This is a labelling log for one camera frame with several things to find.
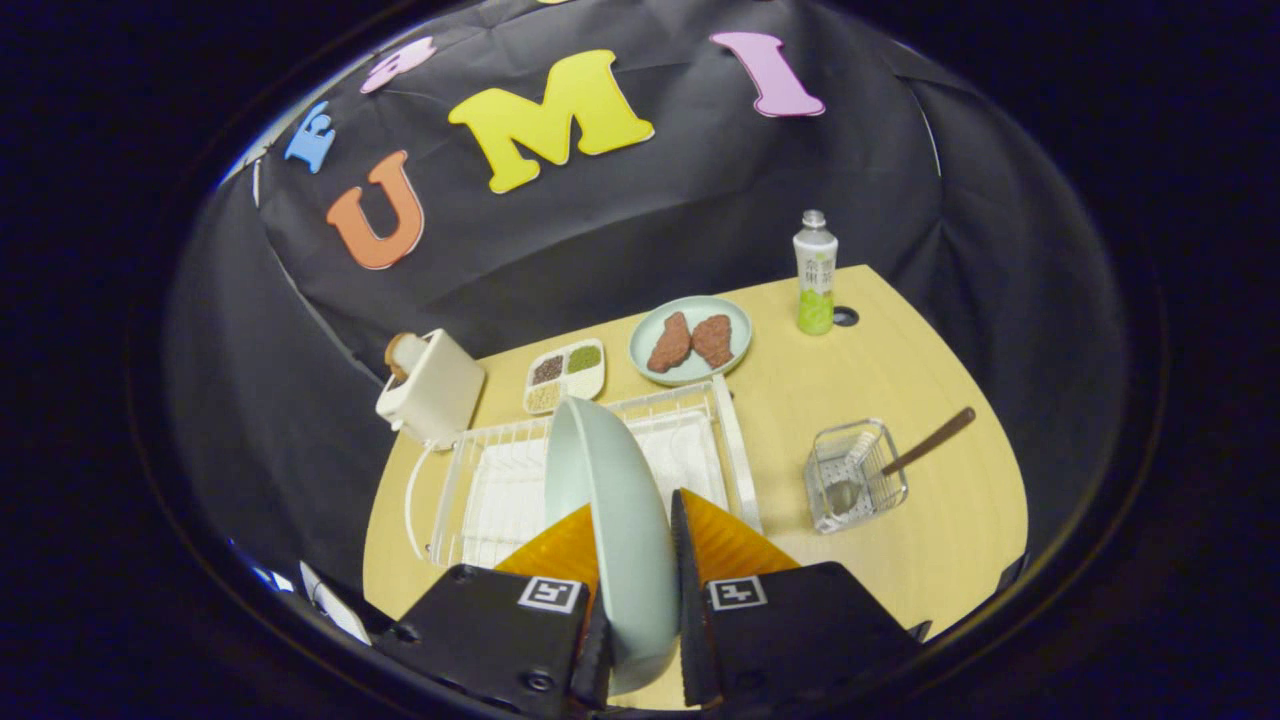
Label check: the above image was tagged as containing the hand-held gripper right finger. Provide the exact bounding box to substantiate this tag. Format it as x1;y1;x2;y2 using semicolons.
670;488;931;709

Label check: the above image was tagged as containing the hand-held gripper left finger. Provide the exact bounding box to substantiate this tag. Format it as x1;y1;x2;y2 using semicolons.
385;503;613;716

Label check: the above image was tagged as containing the white wire dish rack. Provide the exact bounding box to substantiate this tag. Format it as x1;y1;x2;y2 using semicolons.
404;375;763;569

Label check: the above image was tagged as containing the clear wire basket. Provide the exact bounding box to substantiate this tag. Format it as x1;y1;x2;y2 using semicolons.
804;418;909;535

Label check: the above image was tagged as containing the brown handled spoon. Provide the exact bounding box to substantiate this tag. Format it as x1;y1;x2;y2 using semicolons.
826;406;977;516

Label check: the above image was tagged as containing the pale green plate with meat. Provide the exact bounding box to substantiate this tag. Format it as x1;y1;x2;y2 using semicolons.
628;296;753;387

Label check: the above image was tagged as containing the white flat object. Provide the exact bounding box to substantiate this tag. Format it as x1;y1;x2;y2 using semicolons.
300;562;371;646

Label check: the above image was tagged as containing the white toaster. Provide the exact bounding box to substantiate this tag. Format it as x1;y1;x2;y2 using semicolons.
376;329;487;448

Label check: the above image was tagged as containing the white divided seasoning tray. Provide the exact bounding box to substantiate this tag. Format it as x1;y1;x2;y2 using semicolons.
523;338;607;415

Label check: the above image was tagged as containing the brown meat piece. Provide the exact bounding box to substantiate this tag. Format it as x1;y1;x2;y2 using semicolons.
691;315;735;369
646;312;693;374

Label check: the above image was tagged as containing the toast bread slice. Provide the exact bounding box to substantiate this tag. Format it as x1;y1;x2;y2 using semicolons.
385;333;431;381

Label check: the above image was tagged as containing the green label drink bottle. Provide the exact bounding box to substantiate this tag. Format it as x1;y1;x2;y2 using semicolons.
793;210;839;336

